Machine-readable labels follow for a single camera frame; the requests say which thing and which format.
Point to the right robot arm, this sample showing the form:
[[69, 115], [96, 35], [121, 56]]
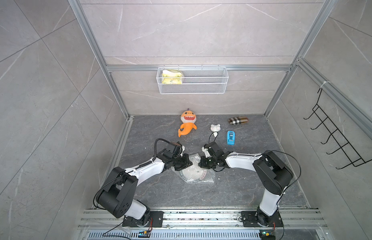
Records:
[[273, 173]]

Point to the clear bubble wrap sheet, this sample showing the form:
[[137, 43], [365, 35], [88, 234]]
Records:
[[195, 159]]

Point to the black wire hook rack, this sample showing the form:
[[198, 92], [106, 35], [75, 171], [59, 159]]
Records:
[[353, 157]]

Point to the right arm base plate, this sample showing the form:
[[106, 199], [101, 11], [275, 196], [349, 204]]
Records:
[[247, 219]]

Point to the small white figurine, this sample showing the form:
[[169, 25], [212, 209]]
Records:
[[215, 129]]

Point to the blue toy car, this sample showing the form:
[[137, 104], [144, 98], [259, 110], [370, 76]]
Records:
[[231, 137]]

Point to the aluminium mounting rail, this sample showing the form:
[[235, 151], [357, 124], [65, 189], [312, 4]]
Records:
[[204, 224]]

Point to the plaid brown pouch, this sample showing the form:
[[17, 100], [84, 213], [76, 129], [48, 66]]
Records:
[[238, 120]]

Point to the green rimmed white dinner plate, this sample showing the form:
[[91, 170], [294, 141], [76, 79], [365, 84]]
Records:
[[193, 174]]

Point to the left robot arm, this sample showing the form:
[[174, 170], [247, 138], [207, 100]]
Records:
[[117, 193]]

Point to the yellow white cloth in basket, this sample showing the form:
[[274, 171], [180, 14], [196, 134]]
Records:
[[171, 77]]

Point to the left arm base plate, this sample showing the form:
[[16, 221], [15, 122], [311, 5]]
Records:
[[156, 218]]

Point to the orange shark plush toy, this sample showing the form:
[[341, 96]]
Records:
[[188, 119]]

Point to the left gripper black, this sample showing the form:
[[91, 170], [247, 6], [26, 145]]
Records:
[[186, 163]]

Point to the white wire mesh basket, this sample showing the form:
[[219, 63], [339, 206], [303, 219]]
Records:
[[196, 80]]

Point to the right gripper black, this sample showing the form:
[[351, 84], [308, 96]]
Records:
[[203, 165]]

